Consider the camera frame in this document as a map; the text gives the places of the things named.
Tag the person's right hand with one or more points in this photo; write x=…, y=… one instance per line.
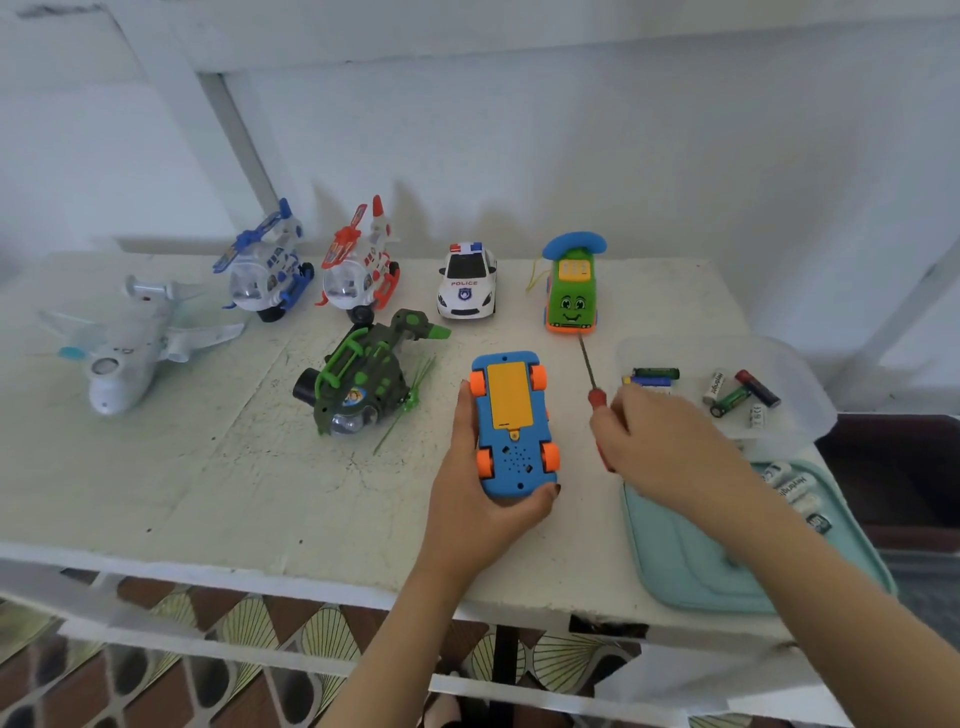
x=667, y=450

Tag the person's left hand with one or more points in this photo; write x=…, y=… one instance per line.
x=469, y=517

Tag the person's left thumb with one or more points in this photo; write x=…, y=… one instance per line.
x=465, y=424

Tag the person's right thumb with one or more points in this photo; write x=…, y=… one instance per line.
x=606, y=442

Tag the blue toy car orange wheels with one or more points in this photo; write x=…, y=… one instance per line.
x=514, y=420

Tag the person's right forearm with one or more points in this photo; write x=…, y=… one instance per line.
x=825, y=607

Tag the person's left forearm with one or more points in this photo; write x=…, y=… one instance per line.
x=390, y=645

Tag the blue battery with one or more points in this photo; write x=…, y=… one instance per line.
x=649, y=382

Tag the black green battery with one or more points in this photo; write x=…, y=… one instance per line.
x=656, y=373

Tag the green camouflage toy helicopter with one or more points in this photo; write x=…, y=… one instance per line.
x=360, y=375

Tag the white battery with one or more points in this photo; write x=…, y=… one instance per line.
x=796, y=487
x=757, y=415
x=776, y=472
x=808, y=505
x=714, y=387

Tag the teal plastic tray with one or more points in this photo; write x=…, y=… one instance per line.
x=675, y=547

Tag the white toy police car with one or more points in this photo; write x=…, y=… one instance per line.
x=466, y=285

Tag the green toy telephone car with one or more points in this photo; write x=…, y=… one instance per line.
x=571, y=296

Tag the red battery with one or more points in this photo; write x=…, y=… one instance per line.
x=757, y=388

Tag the red white toy helicopter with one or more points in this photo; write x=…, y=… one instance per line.
x=360, y=274

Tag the clear plastic container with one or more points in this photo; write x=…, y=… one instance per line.
x=787, y=360

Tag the blue white toy helicopter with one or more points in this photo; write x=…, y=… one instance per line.
x=262, y=277

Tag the white toy airplane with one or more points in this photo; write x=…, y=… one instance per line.
x=124, y=349

